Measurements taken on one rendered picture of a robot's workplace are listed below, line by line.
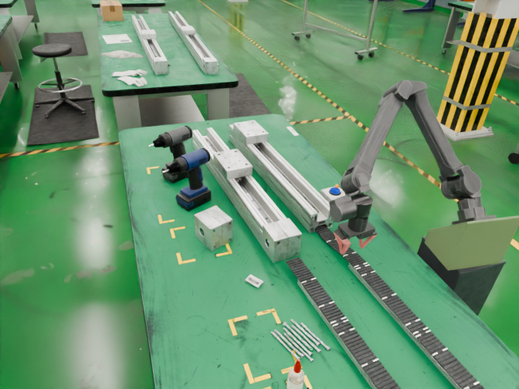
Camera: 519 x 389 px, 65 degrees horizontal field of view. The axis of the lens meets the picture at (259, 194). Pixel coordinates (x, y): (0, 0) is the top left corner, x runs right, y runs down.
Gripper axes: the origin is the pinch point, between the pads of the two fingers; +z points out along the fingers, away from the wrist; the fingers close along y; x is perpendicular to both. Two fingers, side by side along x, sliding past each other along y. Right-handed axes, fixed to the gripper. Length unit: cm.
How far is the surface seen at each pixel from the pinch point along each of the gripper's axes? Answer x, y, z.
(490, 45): -168, -275, -5
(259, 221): -21.9, 23.2, -2.6
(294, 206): -29.7, 4.3, 1.6
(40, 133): -317, 100, 83
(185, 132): -73, 32, -15
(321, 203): -22.8, -2.8, -2.4
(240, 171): -50, 18, -5
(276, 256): -9.5, 22.8, 3.3
